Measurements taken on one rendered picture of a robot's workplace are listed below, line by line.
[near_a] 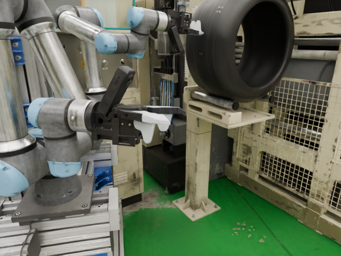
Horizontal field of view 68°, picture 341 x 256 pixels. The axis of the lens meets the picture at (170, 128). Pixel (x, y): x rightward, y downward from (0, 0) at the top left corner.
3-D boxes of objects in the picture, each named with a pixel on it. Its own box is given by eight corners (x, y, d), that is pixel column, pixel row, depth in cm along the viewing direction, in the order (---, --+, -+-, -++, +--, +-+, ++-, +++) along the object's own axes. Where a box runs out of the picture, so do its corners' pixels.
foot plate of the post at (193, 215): (172, 202, 200) (172, 198, 198) (198, 192, 213) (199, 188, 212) (192, 221, 178) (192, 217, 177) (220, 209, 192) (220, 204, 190)
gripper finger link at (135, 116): (155, 121, 50) (132, 115, 56) (156, 112, 49) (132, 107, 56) (135, 123, 47) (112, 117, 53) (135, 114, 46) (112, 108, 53)
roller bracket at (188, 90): (183, 102, 154) (183, 86, 151) (230, 95, 174) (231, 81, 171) (186, 103, 151) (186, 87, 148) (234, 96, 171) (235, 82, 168)
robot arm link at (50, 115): (50, 125, 66) (45, 93, 64) (88, 128, 64) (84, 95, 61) (28, 135, 59) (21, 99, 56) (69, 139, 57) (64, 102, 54)
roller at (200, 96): (197, 91, 154) (195, 98, 155) (192, 89, 152) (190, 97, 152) (240, 102, 127) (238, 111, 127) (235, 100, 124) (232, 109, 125)
